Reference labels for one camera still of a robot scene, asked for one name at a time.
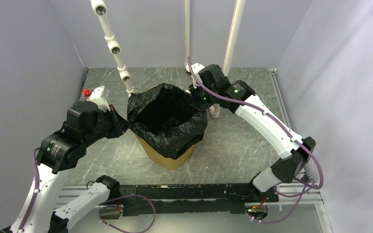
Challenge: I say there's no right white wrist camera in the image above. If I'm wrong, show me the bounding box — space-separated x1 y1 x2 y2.
185 63 205 82

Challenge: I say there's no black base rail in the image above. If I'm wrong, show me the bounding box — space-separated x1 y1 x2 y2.
109 183 279 216

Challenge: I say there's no yellow plastic trash bin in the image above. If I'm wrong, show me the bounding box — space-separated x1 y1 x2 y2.
127 111 196 171

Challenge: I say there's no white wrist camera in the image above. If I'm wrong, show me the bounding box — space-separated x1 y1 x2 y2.
79 85 110 112
185 63 205 82

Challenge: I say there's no white PVC pipe frame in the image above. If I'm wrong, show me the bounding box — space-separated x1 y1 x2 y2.
89 0 246 119

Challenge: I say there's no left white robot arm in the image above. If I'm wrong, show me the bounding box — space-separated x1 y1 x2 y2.
3 101 129 233

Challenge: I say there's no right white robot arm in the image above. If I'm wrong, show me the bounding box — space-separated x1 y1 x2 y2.
186 63 316 201

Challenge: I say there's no aluminium side rail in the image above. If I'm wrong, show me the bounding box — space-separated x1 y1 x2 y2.
268 67 332 233

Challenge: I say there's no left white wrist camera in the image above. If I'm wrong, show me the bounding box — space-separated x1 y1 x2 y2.
79 85 110 112

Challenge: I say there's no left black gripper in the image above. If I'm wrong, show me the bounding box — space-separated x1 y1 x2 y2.
84 103 132 145

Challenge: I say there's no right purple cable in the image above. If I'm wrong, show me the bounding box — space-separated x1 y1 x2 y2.
186 56 324 225

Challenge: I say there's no black trash bag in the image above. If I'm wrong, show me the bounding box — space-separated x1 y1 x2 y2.
127 83 208 160

